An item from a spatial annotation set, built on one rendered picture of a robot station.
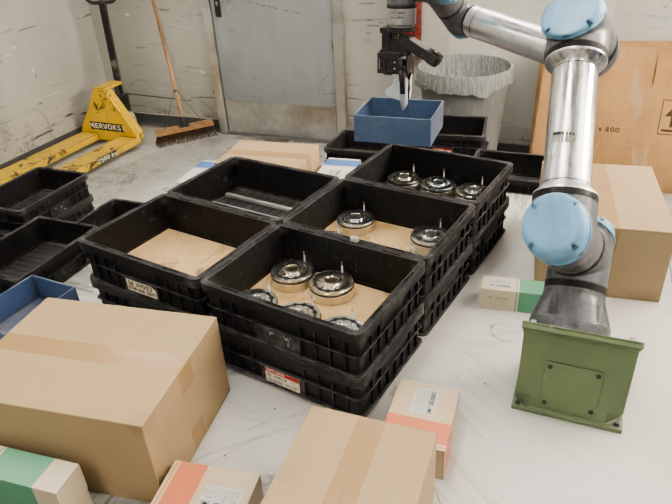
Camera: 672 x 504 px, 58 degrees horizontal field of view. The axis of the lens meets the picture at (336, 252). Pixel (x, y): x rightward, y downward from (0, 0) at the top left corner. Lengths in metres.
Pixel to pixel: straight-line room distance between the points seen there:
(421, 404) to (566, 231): 0.42
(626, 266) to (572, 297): 0.45
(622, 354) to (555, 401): 0.17
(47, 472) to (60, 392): 0.13
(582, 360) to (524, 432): 0.19
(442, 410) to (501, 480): 0.16
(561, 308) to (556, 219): 0.19
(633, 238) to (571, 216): 0.52
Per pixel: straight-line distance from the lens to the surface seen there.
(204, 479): 1.14
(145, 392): 1.14
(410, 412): 1.20
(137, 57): 5.35
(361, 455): 1.02
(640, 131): 4.04
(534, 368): 1.27
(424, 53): 1.63
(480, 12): 1.61
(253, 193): 1.93
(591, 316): 1.24
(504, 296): 1.58
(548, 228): 1.13
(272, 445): 1.27
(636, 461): 1.31
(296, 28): 4.52
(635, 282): 1.70
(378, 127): 1.58
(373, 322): 1.16
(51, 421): 1.19
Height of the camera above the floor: 1.63
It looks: 31 degrees down
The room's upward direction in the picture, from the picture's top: 3 degrees counter-clockwise
